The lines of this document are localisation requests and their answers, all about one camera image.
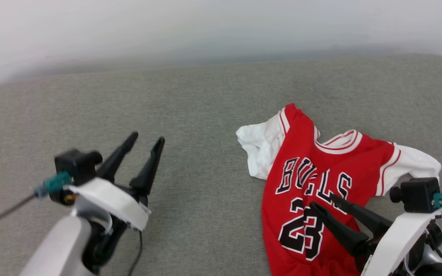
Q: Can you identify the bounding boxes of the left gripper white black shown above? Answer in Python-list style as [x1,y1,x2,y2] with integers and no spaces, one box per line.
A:
[64,131,166,275]

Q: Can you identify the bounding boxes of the thin black left gripper cable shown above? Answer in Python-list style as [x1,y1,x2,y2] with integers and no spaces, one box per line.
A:
[127,230,143,276]

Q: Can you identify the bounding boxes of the red and white basketball jersey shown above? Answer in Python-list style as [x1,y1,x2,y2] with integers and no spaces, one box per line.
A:
[236,103,442,276]

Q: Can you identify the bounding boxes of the dark left camera cable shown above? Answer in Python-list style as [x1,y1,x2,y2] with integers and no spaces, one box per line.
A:
[0,194,38,237]

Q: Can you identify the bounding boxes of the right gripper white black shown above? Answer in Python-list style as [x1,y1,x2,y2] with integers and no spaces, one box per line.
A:
[310,194,442,276]

